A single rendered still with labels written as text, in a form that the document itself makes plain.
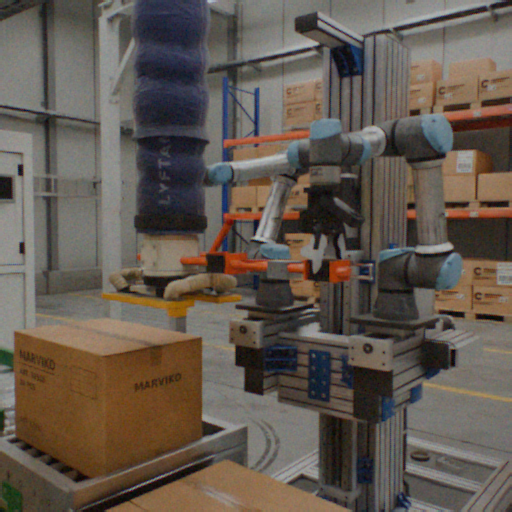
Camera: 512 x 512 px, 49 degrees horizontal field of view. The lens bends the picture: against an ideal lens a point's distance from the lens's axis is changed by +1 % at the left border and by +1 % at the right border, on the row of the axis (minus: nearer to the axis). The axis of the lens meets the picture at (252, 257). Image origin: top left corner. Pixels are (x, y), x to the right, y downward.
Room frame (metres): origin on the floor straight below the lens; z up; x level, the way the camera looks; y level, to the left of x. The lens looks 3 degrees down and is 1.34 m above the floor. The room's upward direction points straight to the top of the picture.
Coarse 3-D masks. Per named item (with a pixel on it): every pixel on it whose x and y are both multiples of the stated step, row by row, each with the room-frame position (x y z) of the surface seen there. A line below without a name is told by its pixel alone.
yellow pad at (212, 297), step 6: (210, 288) 1.76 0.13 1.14; (180, 294) 1.79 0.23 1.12; (186, 294) 1.77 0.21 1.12; (192, 294) 1.76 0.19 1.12; (198, 294) 1.74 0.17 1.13; (204, 294) 1.74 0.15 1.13; (210, 294) 1.72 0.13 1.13; (216, 294) 1.70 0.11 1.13; (222, 294) 1.72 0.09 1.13; (228, 294) 1.74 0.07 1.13; (234, 294) 1.75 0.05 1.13; (198, 300) 1.73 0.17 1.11; (204, 300) 1.71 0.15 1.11; (210, 300) 1.70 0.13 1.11; (216, 300) 1.68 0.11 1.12; (222, 300) 1.68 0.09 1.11; (228, 300) 1.70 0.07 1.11; (234, 300) 1.72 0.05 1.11; (240, 300) 1.74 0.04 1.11
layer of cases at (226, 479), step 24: (192, 480) 1.72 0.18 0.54; (216, 480) 1.72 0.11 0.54; (240, 480) 1.72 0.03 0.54; (264, 480) 1.72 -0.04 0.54; (144, 504) 1.57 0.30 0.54; (168, 504) 1.57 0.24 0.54; (192, 504) 1.57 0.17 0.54; (216, 504) 1.57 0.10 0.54; (240, 504) 1.57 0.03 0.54; (264, 504) 1.57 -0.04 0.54; (288, 504) 1.57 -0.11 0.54; (312, 504) 1.58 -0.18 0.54
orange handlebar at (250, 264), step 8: (200, 256) 1.89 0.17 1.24; (192, 264) 1.65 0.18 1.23; (200, 264) 1.62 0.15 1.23; (232, 264) 1.52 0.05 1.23; (240, 264) 1.50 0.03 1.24; (248, 264) 1.48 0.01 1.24; (256, 264) 1.46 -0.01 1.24; (264, 264) 1.45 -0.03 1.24; (296, 264) 1.38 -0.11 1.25; (296, 272) 1.38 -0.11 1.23; (336, 272) 1.29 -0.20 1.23; (344, 272) 1.29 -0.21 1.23
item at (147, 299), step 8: (128, 288) 1.72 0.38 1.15; (160, 288) 1.63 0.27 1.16; (104, 296) 1.75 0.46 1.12; (112, 296) 1.72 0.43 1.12; (120, 296) 1.69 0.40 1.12; (128, 296) 1.68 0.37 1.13; (136, 296) 1.66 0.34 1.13; (144, 296) 1.64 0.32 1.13; (152, 296) 1.64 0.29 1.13; (160, 296) 1.63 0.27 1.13; (136, 304) 1.63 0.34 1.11; (144, 304) 1.61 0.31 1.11; (152, 304) 1.58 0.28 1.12; (160, 304) 1.56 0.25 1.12; (168, 304) 1.54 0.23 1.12; (176, 304) 1.55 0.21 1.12; (184, 304) 1.58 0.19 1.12; (192, 304) 1.60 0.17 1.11
